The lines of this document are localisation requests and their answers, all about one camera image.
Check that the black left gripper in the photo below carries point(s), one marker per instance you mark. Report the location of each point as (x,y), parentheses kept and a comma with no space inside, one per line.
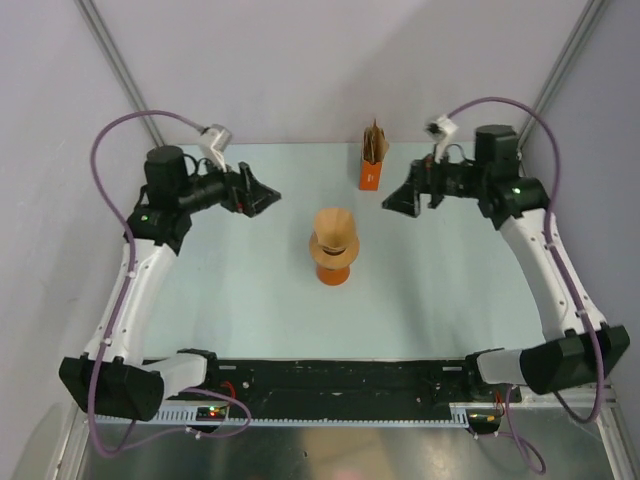
(244,194)

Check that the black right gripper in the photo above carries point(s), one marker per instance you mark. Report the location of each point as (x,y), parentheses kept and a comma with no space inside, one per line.
(407,199)

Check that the brown paper coffee filter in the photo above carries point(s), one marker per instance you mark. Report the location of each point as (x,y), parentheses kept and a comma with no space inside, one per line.
(335,229)

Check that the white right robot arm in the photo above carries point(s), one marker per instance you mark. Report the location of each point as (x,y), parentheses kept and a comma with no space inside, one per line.
(580,347)

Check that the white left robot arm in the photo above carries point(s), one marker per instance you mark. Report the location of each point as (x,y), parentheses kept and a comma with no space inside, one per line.
(110,377)

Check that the orange coffee filter box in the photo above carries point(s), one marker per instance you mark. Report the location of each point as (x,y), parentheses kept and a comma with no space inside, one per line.
(370,174)

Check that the orange glass carafe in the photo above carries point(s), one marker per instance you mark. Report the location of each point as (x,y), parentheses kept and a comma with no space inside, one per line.
(332,277)

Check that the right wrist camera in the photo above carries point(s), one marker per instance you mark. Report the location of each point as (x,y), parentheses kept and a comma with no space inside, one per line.
(442,131)

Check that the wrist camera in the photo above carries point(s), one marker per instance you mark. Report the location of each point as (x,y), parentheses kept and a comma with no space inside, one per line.
(212,142)
(442,131)

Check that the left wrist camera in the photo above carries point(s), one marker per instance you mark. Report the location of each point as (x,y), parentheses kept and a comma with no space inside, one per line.
(212,142)

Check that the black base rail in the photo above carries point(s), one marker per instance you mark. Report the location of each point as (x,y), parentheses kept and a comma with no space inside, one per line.
(350,390)

